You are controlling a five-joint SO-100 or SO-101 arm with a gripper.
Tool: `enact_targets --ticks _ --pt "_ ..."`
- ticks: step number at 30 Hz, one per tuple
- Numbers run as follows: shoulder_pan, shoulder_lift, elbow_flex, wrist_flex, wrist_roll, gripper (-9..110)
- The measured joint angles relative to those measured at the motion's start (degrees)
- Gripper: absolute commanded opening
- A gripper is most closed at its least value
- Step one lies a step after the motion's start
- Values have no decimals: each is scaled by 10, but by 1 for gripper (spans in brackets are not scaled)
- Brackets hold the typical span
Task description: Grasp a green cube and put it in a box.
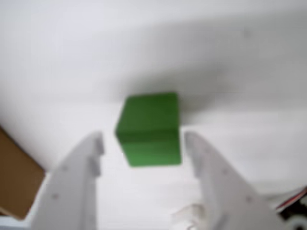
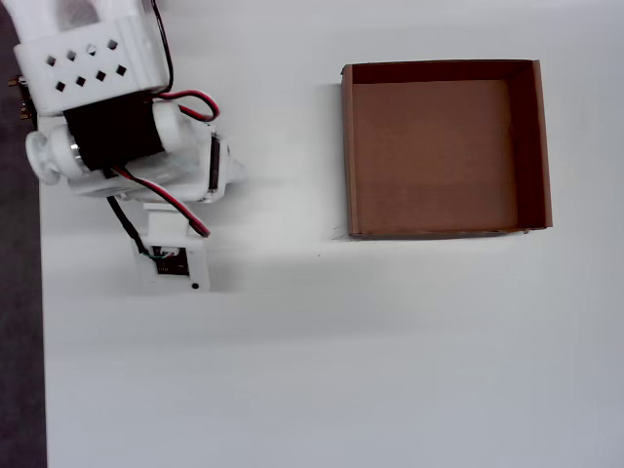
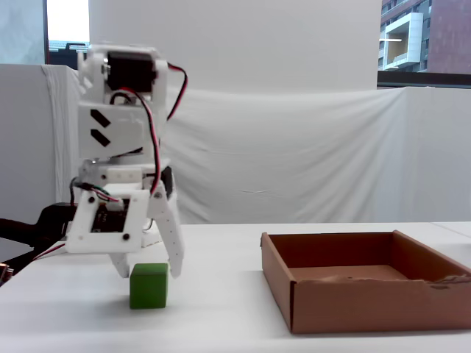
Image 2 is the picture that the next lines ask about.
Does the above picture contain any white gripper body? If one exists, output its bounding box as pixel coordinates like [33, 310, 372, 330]
[64, 115, 231, 204]

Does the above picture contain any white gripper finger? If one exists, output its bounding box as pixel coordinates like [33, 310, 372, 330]
[225, 144, 249, 189]

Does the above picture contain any brown cardboard box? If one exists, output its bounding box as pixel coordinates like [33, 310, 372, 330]
[339, 58, 555, 240]

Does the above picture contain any small brown circuit board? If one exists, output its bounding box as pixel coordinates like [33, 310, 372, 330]
[8, 73, 38, 124]

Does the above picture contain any red black servo cable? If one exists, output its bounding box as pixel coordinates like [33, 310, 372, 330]
[148, 0, 221, 123]
[109, 165, 214, 239]

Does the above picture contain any black camera cable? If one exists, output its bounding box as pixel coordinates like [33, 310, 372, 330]
[105, 196, 152, 257]

